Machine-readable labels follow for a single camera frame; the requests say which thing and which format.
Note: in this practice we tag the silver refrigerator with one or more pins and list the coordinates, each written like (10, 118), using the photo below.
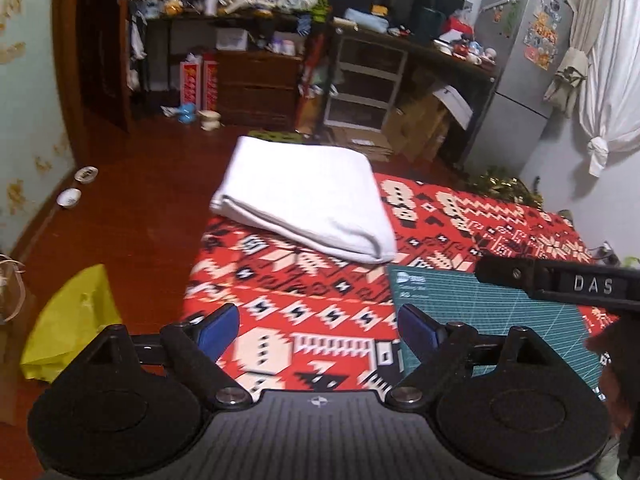
(530, 38)

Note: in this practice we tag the green cutting mat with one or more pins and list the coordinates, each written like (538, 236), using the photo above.
(452, 296)

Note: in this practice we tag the Christmas garland with ornaments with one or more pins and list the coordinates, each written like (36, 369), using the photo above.
(499, 184)

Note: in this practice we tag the yellow plastic bag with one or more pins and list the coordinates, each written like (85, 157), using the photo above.
(73, 316)

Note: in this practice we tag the red Christmas pattern tablecloth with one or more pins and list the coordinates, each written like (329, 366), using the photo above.
(312, 322)

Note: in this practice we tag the cream ceramic pot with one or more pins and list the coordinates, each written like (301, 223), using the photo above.
(209, 119)

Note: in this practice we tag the white plastic drawer unit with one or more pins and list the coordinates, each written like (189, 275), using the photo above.
(365, 81)

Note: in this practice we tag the person's right hand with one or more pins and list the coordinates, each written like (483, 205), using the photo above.
(619, 380)

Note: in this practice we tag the dark wooden cabinet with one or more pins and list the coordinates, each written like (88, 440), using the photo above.
(258, 88)

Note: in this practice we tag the white sweatshirt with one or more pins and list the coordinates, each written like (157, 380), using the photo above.
(323, 197)

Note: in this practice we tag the red couplet box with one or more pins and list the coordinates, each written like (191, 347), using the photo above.
(199, 81)

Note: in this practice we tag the cardboard box with clothes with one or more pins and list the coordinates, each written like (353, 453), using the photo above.
(18, 313)

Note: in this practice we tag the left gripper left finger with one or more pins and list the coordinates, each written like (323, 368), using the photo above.
(129, 405)

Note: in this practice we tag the blue ceramic figurine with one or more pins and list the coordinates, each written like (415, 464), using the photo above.
(185, 113)

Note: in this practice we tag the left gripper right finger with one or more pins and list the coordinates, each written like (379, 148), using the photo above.
(506, 405)

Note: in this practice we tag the white pet bowl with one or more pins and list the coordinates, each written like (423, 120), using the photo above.
(69, 198)
(86, 175)

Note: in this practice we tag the white knotted curtain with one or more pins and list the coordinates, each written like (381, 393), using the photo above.
(609, 105)

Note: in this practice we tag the stack of flattened cardboard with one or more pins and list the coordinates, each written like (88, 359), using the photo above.
(415, 127)

